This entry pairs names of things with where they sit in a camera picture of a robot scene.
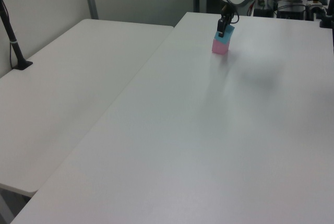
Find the dark robot gripper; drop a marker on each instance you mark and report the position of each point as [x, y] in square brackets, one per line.
[226, 11]

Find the blue cube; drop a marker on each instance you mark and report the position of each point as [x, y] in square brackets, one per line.
[225, 36]

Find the silver device with black knob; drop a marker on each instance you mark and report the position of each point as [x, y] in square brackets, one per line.
[316, 4]

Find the pink cube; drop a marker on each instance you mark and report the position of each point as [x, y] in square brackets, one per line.
[220, 47]

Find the black pole stand with base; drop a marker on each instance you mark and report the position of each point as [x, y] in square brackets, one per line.
[11, 38]

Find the small black base box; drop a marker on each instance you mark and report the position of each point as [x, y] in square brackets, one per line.
[262, 12]

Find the black clamp pole stand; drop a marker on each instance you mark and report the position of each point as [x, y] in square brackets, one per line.
[328, 10]

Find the black electronics box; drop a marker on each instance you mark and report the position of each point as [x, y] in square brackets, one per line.
[291, 12]

